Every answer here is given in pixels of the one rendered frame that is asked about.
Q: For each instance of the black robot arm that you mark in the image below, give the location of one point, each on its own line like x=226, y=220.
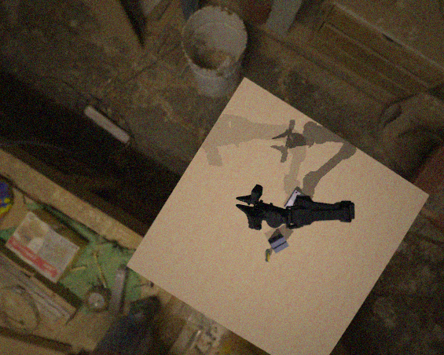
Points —
x=304, y=212

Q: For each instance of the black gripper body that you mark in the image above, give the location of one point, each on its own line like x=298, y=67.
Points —
x=256, y=193

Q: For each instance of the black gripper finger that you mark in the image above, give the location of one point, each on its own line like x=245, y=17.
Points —
x=246, y=199
x=246, y=209

